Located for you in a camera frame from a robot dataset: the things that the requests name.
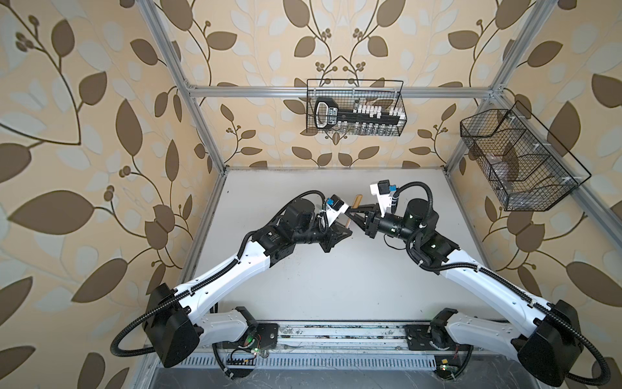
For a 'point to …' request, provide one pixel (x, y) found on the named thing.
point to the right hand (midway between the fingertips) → (346, 211)
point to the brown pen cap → (355, 204)
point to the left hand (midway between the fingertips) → (345, 226)
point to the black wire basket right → (525, 166)
